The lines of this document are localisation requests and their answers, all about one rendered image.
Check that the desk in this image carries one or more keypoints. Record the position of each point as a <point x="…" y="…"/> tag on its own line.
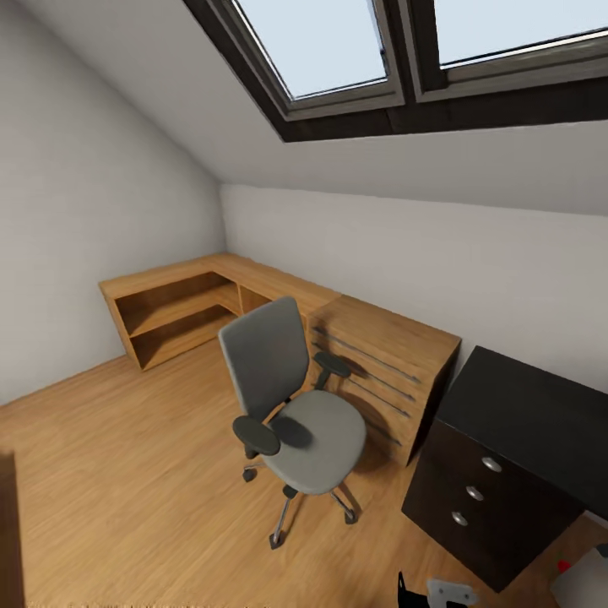
<point x="549" y="427"/>

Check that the cabinet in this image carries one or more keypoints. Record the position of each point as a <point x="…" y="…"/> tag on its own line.
<point x="400" y="369"/>
<point x="493" y="517"/>

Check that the fixed window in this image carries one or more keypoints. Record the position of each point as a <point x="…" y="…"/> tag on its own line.
<point x="338" y="69"/>

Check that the desktop computer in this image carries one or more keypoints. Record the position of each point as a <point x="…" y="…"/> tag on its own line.
<point x="585" y="583"/>

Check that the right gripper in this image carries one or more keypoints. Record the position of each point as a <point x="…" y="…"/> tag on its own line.
<point x="408" y="599"/>

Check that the swivel chair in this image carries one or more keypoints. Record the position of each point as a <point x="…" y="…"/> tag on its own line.
<point x="314" y="440"/>

